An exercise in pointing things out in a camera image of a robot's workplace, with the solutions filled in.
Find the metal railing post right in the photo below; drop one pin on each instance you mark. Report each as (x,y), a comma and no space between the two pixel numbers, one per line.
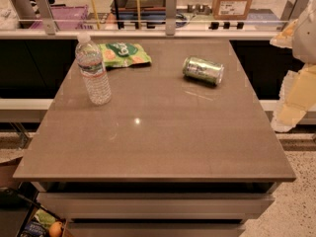
(293,9)

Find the clear plastic water bottle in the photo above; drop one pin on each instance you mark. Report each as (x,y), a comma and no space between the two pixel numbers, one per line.
(90,61)

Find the green soda can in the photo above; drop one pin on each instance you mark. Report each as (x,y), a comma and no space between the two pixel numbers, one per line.
(204,70)

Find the cardboard box with label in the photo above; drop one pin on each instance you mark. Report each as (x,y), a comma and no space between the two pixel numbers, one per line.
(230,9)

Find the grey drawer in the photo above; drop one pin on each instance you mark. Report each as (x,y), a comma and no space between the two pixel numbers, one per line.
(155,230)
(156,206)

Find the lower grey drawer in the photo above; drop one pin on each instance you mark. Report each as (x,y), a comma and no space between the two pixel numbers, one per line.
(155,230)

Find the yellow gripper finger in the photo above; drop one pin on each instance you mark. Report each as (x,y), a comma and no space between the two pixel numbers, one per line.
(284,38)
(297,96)

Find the box of snacks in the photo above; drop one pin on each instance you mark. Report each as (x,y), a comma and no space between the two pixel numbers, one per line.
(38,225)

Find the metal railing post middle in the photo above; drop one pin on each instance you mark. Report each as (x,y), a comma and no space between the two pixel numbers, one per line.
(171,11)

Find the orange fruit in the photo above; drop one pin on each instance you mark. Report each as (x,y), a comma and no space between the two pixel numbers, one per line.
(55,230)

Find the upper grey drawer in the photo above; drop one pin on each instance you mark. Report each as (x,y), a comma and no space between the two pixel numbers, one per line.
(156,206)

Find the green snack bag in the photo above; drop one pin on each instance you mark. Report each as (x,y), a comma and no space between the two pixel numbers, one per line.
(123,54)

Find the purple plastic crate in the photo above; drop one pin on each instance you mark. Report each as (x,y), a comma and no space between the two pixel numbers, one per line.
(65,18)

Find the metal railing post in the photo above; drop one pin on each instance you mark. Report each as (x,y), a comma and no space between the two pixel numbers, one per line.
(293,9)
(171,11)
(46,17)

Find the metal railing post left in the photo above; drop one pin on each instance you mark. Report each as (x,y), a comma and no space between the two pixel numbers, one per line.
(46,17)

